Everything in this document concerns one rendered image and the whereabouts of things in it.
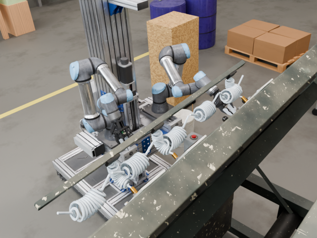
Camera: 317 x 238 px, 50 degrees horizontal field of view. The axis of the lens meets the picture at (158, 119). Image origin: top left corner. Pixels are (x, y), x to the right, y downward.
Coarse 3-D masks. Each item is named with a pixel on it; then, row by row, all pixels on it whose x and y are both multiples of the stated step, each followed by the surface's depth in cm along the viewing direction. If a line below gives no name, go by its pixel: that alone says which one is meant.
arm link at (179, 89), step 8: (168, 48) 244; (160, 56) 241; (168, 56) 239; (160, 64) 242; (168, 64) 235; (168, 72) 232; (176, 72) 230; (176, 80) 224; (176, 88) 219; (184, 88) 220; (176, 96) 220
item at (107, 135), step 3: (105, 129) 259; (108, 129) 255; (105, 132) 259; (108, 132) 256; (105, 135) 259; (108, 135) 257; (111, 135) 257; (114, 135) 257; (108, 138) 258; (111, 138) 257; (114, 138) 257
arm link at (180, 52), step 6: (174, 48) 244; (180, 48) 245; (186, 48) 246; (174, 54) 244; (180, 54) 245; (186, 54) 246; (174, 60) 248; (180, 60) 250; (180, 66) 257; (180, 72) 263; (168, 84) 278
